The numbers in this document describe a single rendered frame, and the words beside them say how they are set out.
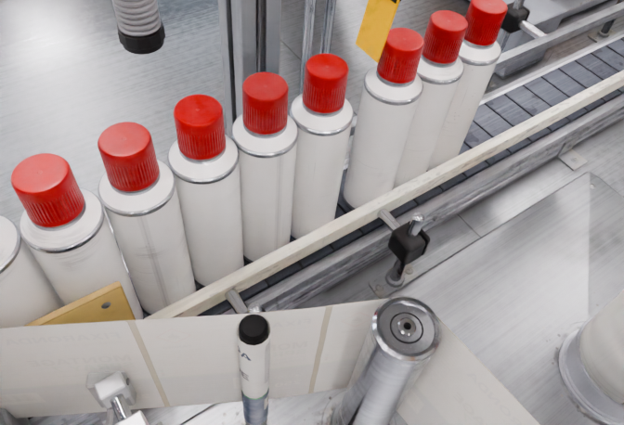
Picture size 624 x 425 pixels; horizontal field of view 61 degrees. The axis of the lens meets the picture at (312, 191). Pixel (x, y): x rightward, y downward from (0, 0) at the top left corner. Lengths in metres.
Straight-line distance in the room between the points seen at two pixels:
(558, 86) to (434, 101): 0.35
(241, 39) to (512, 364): 0.39
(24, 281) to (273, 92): 0.21
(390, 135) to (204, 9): 0.54
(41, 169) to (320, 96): 0.20
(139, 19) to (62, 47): 0.48
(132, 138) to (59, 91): 0.47
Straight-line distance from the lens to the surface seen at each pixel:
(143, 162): 0.35
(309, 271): 0.53
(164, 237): 0.40
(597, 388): 0.51
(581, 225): 0.65
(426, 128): 0.53
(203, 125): 0.36
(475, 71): 0.53
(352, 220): 0.52
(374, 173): 0.52
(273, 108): 0.38
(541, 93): 0.80
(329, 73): 0.40
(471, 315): 0.54
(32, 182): 0.35
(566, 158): 0.79
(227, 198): 0.41
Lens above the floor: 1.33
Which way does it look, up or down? 51 degrees down
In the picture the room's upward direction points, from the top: 7 degrees clockwise
